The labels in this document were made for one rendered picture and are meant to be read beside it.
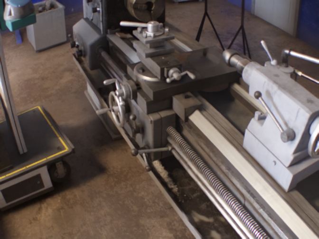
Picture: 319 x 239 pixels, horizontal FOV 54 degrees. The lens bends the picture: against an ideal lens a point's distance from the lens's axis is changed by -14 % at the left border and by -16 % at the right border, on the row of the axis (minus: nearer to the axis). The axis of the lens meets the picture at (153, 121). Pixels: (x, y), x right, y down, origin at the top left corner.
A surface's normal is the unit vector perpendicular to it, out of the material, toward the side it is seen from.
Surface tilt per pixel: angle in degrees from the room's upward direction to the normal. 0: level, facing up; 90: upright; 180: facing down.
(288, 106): 82
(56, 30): 90
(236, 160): 36
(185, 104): 0
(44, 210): 0
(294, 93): 0
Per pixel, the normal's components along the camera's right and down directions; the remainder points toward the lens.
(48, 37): 0.53, 0.50
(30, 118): -0.01, -0.81
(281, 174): -0.90, 0.27
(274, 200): -0.54, -0.49
